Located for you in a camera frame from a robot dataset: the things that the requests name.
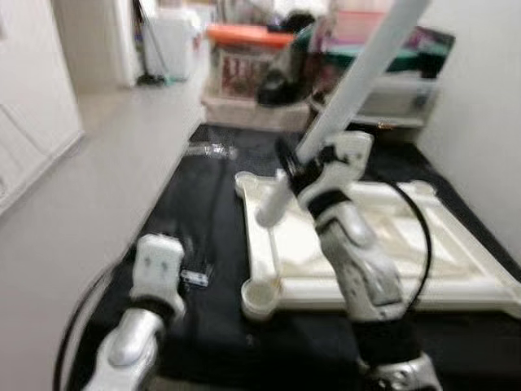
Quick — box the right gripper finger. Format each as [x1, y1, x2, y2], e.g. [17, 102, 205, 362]
[275, 138, 299, 176]

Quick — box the white plastic table leg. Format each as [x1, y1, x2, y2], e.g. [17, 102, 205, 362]
[256, 0, 432, 229]

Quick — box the white plastic children table top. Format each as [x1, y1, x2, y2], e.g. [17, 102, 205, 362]
[234, 169, 521, 320]

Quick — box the black bag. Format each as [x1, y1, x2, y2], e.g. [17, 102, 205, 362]
[256, 12, 322, 107]

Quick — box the black tablecloth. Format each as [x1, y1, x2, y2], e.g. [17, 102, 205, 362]
[69, 122, 521, 384]

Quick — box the storage box with orange lid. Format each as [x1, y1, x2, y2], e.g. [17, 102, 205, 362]
[205, 23, 296, 103]

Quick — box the clear plastic storage bin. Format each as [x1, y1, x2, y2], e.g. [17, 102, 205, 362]
[342, 69, 440, 123]

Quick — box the pink box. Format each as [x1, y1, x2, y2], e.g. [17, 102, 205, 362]
[330, 8, 392, 46]

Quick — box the white appliance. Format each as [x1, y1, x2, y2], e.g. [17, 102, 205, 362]
[142, 8, 200, 82]

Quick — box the dark printed carton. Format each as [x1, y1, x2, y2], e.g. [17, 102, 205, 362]
[407, 24, 457, 59]

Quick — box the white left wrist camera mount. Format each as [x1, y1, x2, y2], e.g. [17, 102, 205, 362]
[129, 234, 186, 306]

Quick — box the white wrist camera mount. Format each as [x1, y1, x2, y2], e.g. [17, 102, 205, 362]
[313, 130, 375, 192]
[129, 234, 186, 306]

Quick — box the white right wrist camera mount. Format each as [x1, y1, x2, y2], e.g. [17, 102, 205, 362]
[313, 130, 375, 192]

